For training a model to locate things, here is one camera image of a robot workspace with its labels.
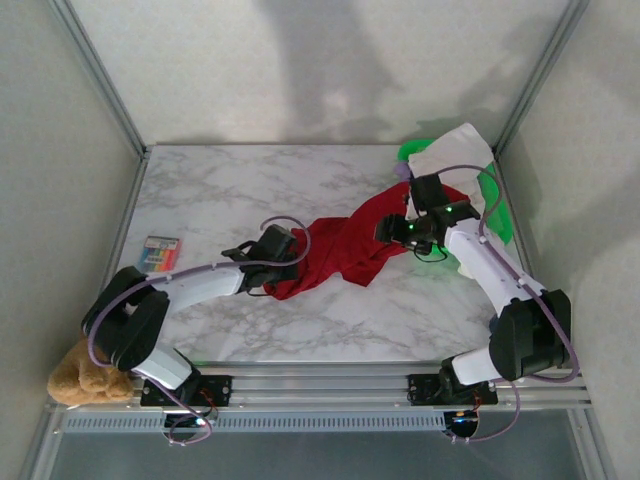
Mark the coloured marker pack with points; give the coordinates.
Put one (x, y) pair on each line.
(160, 252)

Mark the red t-shirt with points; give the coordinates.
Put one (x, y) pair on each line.
(340, 245)

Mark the purple cloth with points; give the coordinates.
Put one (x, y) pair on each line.
(402, 170)

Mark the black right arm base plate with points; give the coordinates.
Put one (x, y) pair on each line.
(422, 390)

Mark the green plastic basket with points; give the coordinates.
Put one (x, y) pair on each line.
(495, 210)

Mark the aluminium frame post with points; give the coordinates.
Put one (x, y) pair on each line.
(102, 80)
(536, 80)

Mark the aluminium table side rail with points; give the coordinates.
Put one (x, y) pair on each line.
(131, 205)
(521, 240)

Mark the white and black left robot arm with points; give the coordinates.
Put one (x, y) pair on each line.
(200, 287)

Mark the white t-shirt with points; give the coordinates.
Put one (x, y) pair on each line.
(450, 150)

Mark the brown plush toy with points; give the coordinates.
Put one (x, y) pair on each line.
(80, 380)

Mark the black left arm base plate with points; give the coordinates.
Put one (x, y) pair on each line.
(220, 390)

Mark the controller board with LED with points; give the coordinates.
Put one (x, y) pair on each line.
(462, 419)
(197, 422)

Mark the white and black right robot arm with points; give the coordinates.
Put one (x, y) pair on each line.
(480, 260)

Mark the aluminium mounting rail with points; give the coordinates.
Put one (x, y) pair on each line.
(320, 385)

